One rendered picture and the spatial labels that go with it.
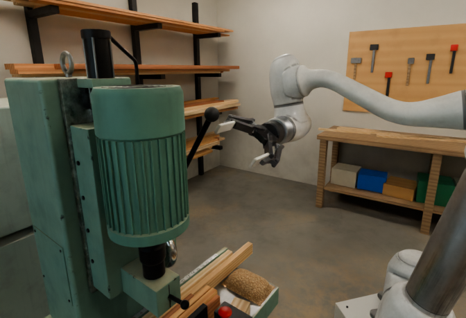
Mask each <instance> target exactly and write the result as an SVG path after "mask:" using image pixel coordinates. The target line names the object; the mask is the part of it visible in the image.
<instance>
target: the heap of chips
mask: <svg viewBox="0 0 466 318"><path fill-rule="evenodd" d="M221 285H223V286H224V287H226V288H228V289H230V290H231V291H233V292H235V293H237V294H239V295H241V296H242V297H244V298H246V299H248V300H250V301H251V302H253V303H255V304H257V305H258V306H260V305H261V304H262V303H263V302H264V301H265V300H266V298H267V297H268V296H269V295H270V293H271V292H272V291H273V290H274V289H275V288H276V287H275V286H273V285H271V284H269V282H267V280H266V279H264V278H263V277H261V276H259V275H257V274H254V273H252V272H250V271H248V270H245V269H241V268H240V269H237V270H235V271H234V272H232V273H231V274H230V275H229V277H228V278H227V279H226V280H225V281H224V282H223V283H222V284H221Z"/></svg>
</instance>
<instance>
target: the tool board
mask: <svg viewBox="0 0 466 318"><path fill-rule="evenodd" d="M346 76H347V77H348V78H351V79H353V80H355V81H357V82H359V83H361V84H362V85H365V86H366V87H369V88H371V89H373V90H375V91H378V92H379V93H381V94H383V95H385V96H387V97H390V98H393V99H395V100H399V101H403V102H418V101H423V100H428V99H431V98H436V97H439V96H443V95H447V94H451V93H454V92H456V91H461V90H466V24H447V25H438V26H420V27H410V28H392V29H383V30H365V31H355V32H349V45H348V54H347V69H346ZM343 110H346V111H357V112H369V111H368V110H366V109H363V108H362V107H360V106H359V105H357V104H355V103H353V102H352V101H350V100H348V99H346V98H345V97H344V102H343Z"/></svg>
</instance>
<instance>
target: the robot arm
mask: <svg viewBox="0 0 466 318"><path fill-rule="evenodd" d="M269 81H270V93H271V98H272V100H273V105H274V118H272V119H270V120H268V122H265V123H263V124H262V125H257V124H256V123H255V122H254V121H255V119H254V118H245V117H241V116H235V115H231V114H229V115H228V117H227V119H226V121H224V122H223V123H221V124H218V126H217V128H216V130H215V132H214V133H215V134H218V133H221V132H225V131H228V130H231V129H232V128H234V129H236V130H240V131H242V132H246V133H248V134H249V135H250V136H253V137H255V138H256V139H257V140H258V141H259V142H260V143H262V144H263V149H264V152H265V154H263V155H261V156H259V157H256V158H254V159H253V160H252V162H251V163H250V165H249V168H252V167H254V166H257V165H259V164H261V165H262V166H264V165H266V164H271V166H272V167H273V168H275V166H276V165H277V164H278V163H279V161H280V157H281V153H282V150H283V149H284V145H282V144H284V143H290V142H294V141H297V140H299V139H301V138H302V137H304V136H305V135H306V134H307V133H308V132H309V130H310V129H311V119H310V117H309V115H308V114H307V113H306V110H305V108H304V102H303V98H304V97H305V96H308V95H309V94H310V92H311V91H312V90H313V89H316V88H320V87H323V88H328V89H330V90H332V91H335V92H336V93H338V94H340V95H342V96H343V97H345V98H346V99H348V100H350V101H352V102H353V103H355V104H357V105H359V106H360V107H362V108H363V109H366V110H368V111H369V112H371V113H373V114H374V115H376V116H378V117H380V118H382V119H384V120H387V121H390V122H392V123H396V124H400V125H407V126H413V127H435V128H446V129H454V130H466V90H461V91H456V92H454V93H451V94H447V95H443V96H439V97H436V98H431V99H428V100H423V101H418V102H403V101H399V100H395V99H393V98H390V97H387V96H385V95H383V94H381V93H379V92H378V91H375V90H373V89H371V88H369V87H366V86H365V85H362V84H361V83H359V82H357V81H355V80H353V79H351V78H348V77H347V76H344V75H342V74H340V73H337V72H335V71H330V70H324V69H308V68H306V67H305V66H304V65H300V63H299V61H298V59H297V58H296V57H295V56H294V55H291V54H284V55H281V56H278V57H276V58H275V59H274V60H273V62H272V63H271V66H270V73H269ZM253 130H254V133H252V132H253ZM273 146H274V147H275V153H274V154H273ZM465 288H466V168H465V170H464V172H463V173H462V175H461V177H460V179H459V181H458V183H457V185H456V187H455V189H454V191H453V193H452V195H451V197H450V199H449V201H448V203H447V205H446V207H445V209H444V211H443V213H442V215H441V217H440V219H439V221H438V223H437V225H436V227H435V229H434V231H433V233H432V234H431V237H430V238H429V241H428V243H427V244H426V247H425V248H424V251H423V252H422V251H418V250H415V249H405V250H402V251H399V252H397V253H396V254H395V255H394V256H393V257H392V258H391V259H390V261H389V263H388V266H387V271H386V278H385V283H384V287H383V291H380V292H379V293H378V294H377V296H378V298H379V299H380V303H379V307H378V308H376V309H371V310H370V316H371V318H456V316H455V314H454V312H453V310H452V309H453V308H454V306H455V305H456V303H457V301H458V300H459V298H460V296H461V294H462V293H463V292H464V290H465Z"/></svg>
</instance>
